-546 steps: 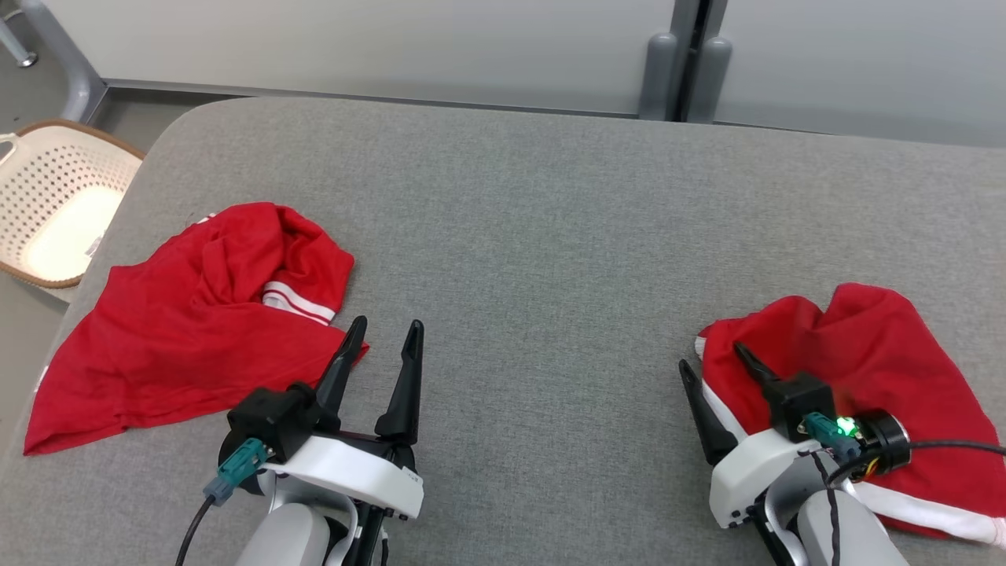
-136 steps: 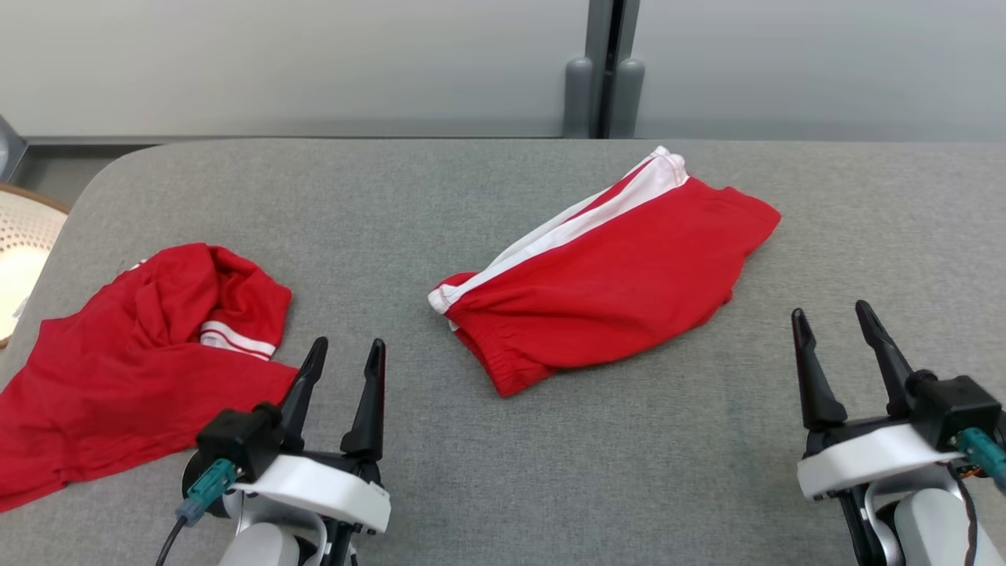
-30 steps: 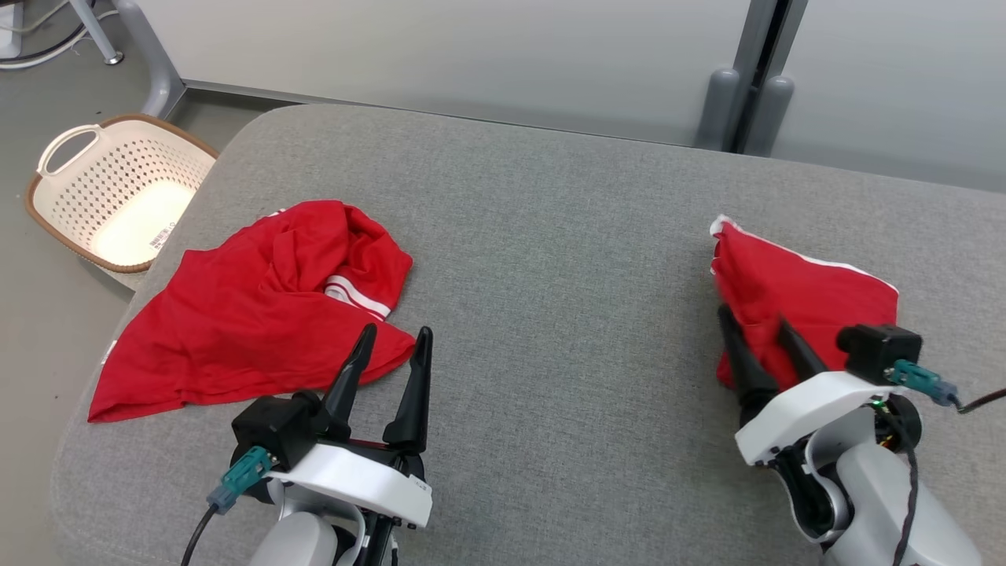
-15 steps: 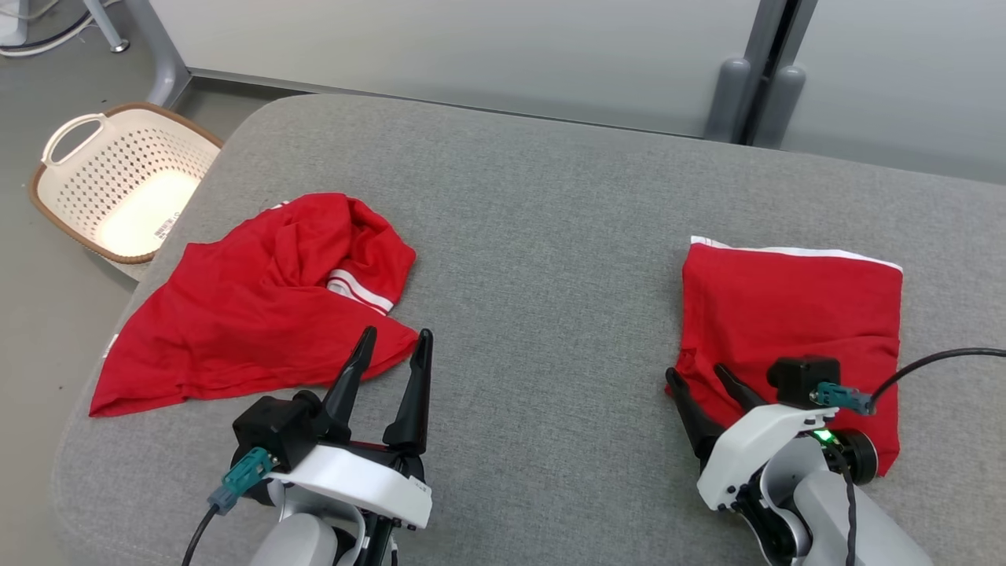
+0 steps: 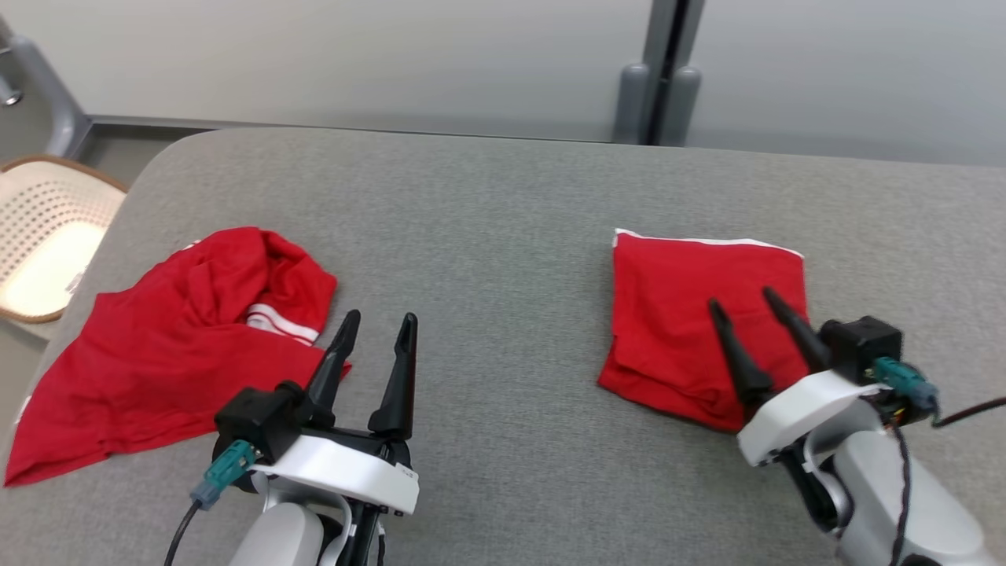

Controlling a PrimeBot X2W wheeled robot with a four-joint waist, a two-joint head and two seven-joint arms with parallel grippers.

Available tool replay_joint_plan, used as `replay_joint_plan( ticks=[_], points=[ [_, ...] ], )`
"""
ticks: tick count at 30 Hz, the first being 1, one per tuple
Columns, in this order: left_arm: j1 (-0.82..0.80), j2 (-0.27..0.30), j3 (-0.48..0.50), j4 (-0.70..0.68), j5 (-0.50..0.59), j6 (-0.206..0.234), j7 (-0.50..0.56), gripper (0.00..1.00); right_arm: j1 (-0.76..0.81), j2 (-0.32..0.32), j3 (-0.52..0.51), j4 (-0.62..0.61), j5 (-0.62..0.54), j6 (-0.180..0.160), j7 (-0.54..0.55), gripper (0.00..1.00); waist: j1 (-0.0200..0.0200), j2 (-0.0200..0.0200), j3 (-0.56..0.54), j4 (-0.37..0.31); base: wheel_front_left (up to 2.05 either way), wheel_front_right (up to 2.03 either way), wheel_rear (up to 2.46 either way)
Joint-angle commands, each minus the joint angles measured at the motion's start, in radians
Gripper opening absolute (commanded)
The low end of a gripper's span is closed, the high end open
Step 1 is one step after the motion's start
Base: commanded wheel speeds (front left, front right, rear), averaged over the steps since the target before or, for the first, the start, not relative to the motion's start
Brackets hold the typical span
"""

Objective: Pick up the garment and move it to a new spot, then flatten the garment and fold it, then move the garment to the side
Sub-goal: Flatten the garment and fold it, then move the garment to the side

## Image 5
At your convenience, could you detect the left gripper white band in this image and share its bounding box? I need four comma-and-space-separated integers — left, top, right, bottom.
251, 309, 420, 516

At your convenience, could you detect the cream perforated laundry basket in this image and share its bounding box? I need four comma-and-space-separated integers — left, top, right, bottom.
0, 154, 129, 325

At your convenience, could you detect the grey partition post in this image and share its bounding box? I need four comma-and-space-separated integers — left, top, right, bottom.
613, 0, 702, 148

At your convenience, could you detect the red garment striped collar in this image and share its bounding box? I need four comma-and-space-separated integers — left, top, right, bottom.
4, 226, 352, 488

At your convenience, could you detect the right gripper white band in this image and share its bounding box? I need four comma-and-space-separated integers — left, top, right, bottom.
707, 286, 889, 469

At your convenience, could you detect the left teal cable connector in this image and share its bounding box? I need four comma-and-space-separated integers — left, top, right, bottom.
191, 440, 259, 512

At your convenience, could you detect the teal cable connector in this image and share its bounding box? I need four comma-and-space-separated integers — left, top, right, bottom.
191, 440, 259, 512
871, 356, 940, 417

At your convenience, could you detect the red garment white hem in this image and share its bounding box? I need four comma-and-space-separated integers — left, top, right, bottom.
597, 228, 810, 433

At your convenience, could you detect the grey metal pipe frame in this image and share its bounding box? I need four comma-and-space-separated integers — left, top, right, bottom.
0, 31, 94, 158

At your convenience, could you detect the right teal cable connector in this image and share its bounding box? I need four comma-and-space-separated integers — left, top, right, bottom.
871, 356, 940, 417

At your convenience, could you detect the right thin black cable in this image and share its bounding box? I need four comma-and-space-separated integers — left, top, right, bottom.
884, 409, 916, 566

